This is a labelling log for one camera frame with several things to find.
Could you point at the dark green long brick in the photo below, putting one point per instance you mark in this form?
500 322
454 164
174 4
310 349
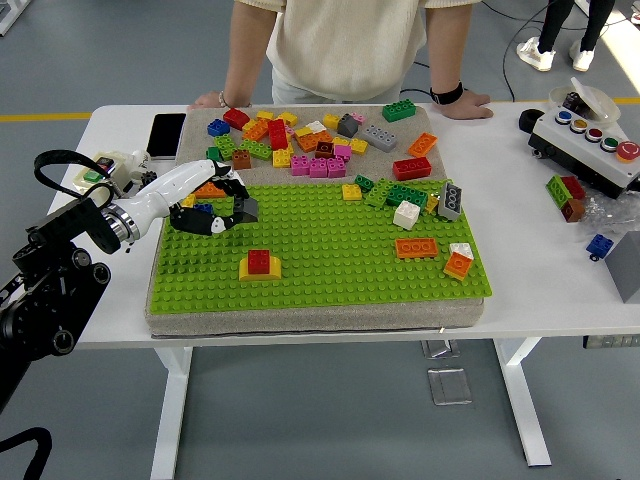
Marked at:
400 111
407 195

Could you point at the black smartphone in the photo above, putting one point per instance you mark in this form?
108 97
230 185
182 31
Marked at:
166 136

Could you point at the person's right forearm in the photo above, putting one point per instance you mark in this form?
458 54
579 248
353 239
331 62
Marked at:
245 50

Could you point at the small white plastic piece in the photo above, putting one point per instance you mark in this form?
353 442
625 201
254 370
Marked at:
140 160

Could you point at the grey sloped brick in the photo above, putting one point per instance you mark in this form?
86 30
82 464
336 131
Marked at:
347 126
250 210

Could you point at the orange long brick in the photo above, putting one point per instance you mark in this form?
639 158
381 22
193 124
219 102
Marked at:
307 142
416 248
256 130
207 191
422 145

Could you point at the red long brick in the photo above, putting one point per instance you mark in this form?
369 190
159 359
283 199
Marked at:
278 134
574 187
412 169

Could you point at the table control panel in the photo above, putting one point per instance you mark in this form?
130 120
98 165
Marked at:
610 342

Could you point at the lime green long brick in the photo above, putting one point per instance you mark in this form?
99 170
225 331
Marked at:
378 193
256 149

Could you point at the grey cushion mat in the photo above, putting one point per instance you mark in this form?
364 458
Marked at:
310 322

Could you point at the black wristwatch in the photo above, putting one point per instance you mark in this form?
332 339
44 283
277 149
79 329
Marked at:
447 94

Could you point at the person's right hand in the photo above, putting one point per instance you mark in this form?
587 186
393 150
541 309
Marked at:
205 101

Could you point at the black round roll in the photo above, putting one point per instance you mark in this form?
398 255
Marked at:
524 125

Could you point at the clear floor plate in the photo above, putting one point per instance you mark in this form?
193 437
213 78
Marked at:
450 386
440 348

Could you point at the pink square brick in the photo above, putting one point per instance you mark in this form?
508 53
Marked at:
358 118
343 151
300 166
318 168
336 168

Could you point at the person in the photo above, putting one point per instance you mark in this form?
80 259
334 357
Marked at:
552 25
345 45

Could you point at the white square brick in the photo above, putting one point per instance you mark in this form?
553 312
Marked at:
406 216
315 126
460 249

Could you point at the green studded baseplate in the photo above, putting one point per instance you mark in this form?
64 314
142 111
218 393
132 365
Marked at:
350 285

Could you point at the white round lidded container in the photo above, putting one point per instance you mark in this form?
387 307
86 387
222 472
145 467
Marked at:
602 105

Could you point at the dark green square brick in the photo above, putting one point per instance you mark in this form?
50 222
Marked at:
213 154
363 183

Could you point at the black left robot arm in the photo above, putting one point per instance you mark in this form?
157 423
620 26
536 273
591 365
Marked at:
45 290

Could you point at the clear plastic wrap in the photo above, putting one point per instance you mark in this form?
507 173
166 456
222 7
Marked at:
607 215

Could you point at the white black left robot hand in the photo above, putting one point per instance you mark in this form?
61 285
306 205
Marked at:
170 187

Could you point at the white control box coloured buttons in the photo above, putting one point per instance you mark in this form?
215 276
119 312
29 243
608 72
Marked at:
580 150

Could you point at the black gear wheel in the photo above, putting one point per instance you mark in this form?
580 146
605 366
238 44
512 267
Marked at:
149 177

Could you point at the brown square brick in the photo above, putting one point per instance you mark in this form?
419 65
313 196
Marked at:
241 160
574 211
324 149

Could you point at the blue square brick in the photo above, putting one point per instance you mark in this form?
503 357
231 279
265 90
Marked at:
204 207
218 127

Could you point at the white table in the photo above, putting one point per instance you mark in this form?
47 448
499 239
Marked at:
525 300

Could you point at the white metal frame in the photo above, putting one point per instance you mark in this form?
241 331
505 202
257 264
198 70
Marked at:
7 16

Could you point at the person's left forearm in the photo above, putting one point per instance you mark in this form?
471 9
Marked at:
447 50

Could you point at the grey box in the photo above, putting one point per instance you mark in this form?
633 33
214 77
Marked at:
625 272

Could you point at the orange brick on yellow plate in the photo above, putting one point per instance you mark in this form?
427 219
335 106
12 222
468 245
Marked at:
456 267

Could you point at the person's left hand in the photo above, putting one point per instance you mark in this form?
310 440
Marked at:
467 107

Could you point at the beige red-green switch box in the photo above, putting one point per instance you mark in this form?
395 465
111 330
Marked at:
117 167

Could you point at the yellow square brick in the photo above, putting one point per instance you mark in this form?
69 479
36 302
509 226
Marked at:
351 192
288 119
331 121
189 201
431 205
341 141
358 146
302 132
281 158
265 115

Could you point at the grey long brick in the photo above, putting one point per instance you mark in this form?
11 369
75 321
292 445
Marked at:
380 138
449 202

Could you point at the red square brick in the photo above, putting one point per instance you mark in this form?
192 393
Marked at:
236 118
258 262

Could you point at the yellow curved brick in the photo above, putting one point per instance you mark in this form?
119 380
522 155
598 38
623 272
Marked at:
274 270

